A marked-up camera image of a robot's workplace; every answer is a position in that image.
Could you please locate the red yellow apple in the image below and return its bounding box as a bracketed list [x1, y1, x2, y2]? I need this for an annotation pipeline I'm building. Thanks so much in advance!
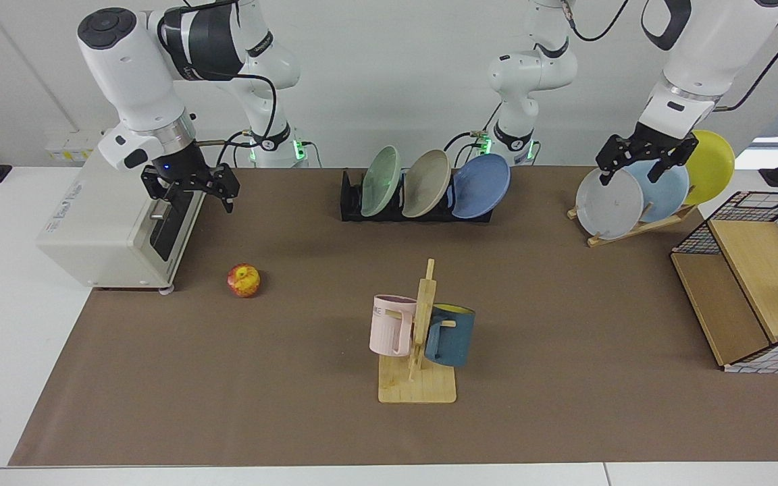
[228, 263, 261, 298]

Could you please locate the light blue plate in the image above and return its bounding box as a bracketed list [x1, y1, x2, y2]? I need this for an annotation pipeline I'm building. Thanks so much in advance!
[622, 159, 690, 223]

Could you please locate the grey plate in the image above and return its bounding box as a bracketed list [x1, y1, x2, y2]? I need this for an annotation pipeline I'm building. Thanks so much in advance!
[575, 167, 644, 240]

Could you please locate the yellow plate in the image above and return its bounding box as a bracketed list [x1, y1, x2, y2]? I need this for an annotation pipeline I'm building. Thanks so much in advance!
[683, 130, 735, 207]

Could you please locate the wooden plate rack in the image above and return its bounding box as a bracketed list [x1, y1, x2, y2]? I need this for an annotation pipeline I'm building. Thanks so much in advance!
[567, 202, 697, 248]

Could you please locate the black dish rack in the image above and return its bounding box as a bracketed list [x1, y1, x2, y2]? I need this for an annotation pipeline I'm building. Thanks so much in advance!
[340, 169, 494, 223]

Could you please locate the pale green plate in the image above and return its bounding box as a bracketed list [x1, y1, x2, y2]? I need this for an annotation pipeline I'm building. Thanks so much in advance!
[361, 145, 402, 218]

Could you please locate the beige plate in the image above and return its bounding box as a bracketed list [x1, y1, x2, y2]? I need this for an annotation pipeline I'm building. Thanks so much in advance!
[402, 149, 452, 219]

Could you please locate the pale toaster oven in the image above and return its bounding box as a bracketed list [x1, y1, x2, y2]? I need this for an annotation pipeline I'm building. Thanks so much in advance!
[36, 145, 207, 294]

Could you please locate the brown table cloth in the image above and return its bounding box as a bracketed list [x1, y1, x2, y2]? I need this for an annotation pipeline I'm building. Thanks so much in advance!
[9, 167, 778, 466]

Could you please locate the pink mug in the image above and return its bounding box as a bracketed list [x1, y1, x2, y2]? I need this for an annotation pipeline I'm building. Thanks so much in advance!
[369, 294, 418, 357]

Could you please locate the dark blue mug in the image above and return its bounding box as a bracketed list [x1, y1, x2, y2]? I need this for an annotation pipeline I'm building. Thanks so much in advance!
[424, 304, 476, 369]

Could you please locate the wooden cup stand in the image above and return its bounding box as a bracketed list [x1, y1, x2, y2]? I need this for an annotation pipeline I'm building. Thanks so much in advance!
[378, 259, 457, 404]

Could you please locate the white wall socket box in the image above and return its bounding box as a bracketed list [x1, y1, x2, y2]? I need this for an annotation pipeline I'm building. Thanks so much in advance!
[45, 130, 105, 163]

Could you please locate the wire basket with wooden floor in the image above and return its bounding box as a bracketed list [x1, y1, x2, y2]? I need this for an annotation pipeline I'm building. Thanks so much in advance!
[671, 191, 778, 374]

